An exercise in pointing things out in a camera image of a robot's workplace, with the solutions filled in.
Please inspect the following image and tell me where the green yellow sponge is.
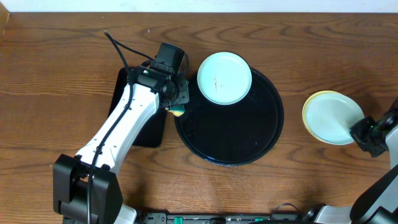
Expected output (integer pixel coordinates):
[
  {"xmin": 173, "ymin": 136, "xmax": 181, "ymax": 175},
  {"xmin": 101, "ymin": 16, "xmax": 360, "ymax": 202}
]
[{"xmin": 165, "ymin": 105, "xmax": 185, "ymax": 117}]

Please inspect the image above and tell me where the light blue plate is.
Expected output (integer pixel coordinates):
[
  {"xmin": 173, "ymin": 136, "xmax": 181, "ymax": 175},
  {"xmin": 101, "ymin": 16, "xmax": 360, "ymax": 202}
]
[
  {"xmin": 306, "ymin": 92, "xmax": 364, "ymax": 146},
  {"xmin": 197, "ymin": 52, "xmax": 252, "ymax": 105}
]

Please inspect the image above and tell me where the yellow plate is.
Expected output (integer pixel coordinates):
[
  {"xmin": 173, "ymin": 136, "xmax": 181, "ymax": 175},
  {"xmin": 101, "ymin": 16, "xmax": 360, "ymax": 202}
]
[{"xmin": 302, "ymin": 90, "xmax": 336, "ymax": 144}]

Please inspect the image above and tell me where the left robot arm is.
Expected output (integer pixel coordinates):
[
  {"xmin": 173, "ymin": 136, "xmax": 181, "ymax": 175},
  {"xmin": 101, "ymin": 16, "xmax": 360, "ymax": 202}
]
[{"xmin": 53, "ymin": 43, "xmax": 189, "ymax": 223}]

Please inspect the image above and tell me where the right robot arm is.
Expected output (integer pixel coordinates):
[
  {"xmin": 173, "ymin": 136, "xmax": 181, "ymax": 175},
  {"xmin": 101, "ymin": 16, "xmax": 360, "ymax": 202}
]
[{"xmin": 302, "ymin": 101, "xmax": 397, "ymax": 224}]

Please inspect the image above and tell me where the black rectangular tray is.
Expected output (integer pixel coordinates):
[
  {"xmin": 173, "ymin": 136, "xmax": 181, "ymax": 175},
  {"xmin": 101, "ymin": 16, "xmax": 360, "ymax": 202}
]
[{"xmin": 108, "ymin": 68, "xmax": 167, "ymax": 148}]

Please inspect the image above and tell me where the black round tray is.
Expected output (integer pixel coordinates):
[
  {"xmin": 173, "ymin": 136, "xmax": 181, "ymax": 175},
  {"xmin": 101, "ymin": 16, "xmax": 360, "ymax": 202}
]
[{"xmin": 174, "ymin": 68, "xmax": 284, "ymax": 166}]

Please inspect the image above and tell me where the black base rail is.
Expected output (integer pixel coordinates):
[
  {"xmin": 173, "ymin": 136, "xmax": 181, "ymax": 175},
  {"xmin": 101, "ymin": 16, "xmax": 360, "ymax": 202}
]
[{"xmin": 134, "ymin": 212, "xmax": 313, "ymax": 224}]

